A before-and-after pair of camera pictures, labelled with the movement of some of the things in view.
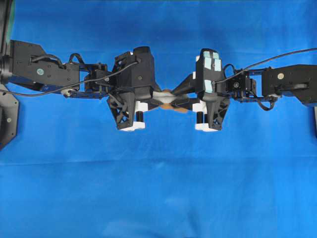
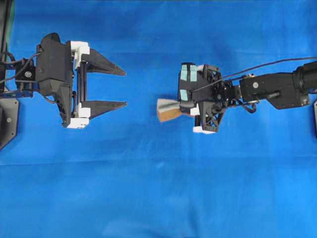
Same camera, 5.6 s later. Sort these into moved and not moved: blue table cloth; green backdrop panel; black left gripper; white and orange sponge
Moved: black left gripper; white and orange sponge
Not moved: blue table cloth; green backdrop panel
